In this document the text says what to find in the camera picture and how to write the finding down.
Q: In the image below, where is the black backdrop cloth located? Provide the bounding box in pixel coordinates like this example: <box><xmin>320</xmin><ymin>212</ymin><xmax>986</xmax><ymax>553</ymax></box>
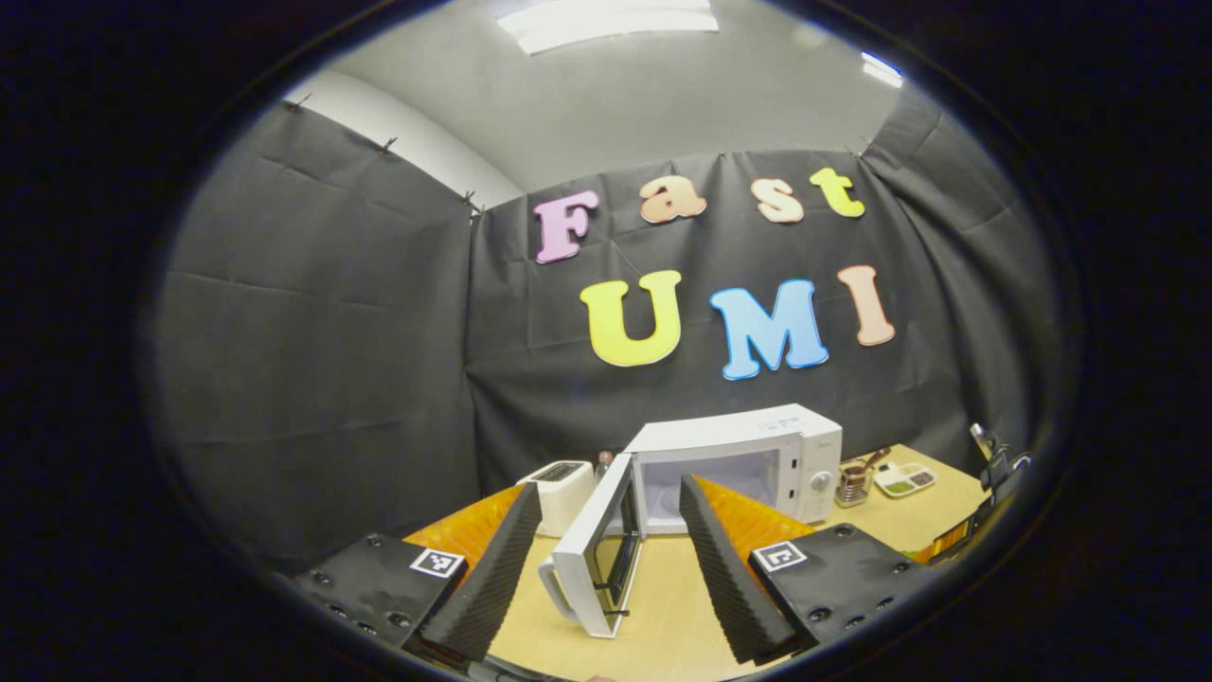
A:
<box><xmin>142</xmin><ymin>90</ymin><xmax>1071</xmax><ymax>569</ymax></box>

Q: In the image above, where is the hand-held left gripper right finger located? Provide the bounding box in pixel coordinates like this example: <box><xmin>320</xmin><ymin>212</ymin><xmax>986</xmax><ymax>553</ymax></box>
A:
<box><xmin>678</xmin><ymin>474</ymin><xmax>938</xmax><ymax>666</ymax></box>

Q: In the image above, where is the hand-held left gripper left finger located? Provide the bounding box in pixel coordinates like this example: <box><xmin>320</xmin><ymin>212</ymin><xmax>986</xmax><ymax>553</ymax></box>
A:
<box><xmin>284</xmin><ymin>481</ymin><xmax>544</xmax><ymax>664</ymax></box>

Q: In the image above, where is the large ceiling light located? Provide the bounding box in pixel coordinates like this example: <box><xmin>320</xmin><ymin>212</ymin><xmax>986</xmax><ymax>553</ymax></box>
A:
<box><xmin>497</xmin><ymin>0</ymin><xmax>721</xmax><ymax>55</ymax></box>

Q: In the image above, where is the white microwave oven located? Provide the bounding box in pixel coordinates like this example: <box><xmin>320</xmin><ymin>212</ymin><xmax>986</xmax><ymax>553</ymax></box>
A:
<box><xmin>538</xmin><ymin>404</ymin><xmax>846</xmax><ymax>640</ymax></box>

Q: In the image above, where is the white toaster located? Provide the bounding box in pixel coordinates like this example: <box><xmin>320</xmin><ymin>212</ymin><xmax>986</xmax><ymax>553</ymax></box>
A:
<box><xmin>516</xmin><ymin>460</ymin><xmax>597</xmax><ymax>538</ymax></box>

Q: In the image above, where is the white divided dish with beans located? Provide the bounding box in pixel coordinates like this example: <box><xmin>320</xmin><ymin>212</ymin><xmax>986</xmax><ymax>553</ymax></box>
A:
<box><xmin>873</xmin><ymin>461</ymin><xmax>938</xmax><ymax>499</ymax></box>

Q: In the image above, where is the metal wire basket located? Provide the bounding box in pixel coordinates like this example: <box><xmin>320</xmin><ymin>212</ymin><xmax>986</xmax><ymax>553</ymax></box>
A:
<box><xmin>835</xmin><ymin>458</ymin><xmax>874</xmax><ymax>509</ymax></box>

